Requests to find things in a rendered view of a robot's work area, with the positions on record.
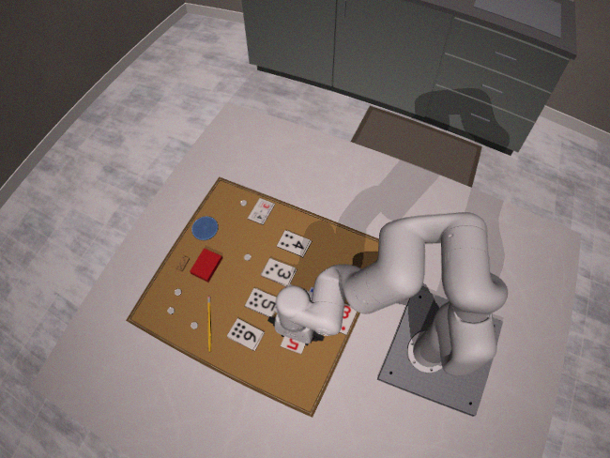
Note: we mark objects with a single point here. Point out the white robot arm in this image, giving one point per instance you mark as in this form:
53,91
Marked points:
398,274

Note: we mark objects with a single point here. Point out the brown square mat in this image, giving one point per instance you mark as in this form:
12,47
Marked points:
320,395
295,378

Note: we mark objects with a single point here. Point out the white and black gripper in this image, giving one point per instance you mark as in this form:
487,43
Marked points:
304,336

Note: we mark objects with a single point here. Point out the red rectangular box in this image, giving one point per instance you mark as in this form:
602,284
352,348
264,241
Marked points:
206,265

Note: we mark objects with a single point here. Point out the blue round disc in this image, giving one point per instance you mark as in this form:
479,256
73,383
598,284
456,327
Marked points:
204,228

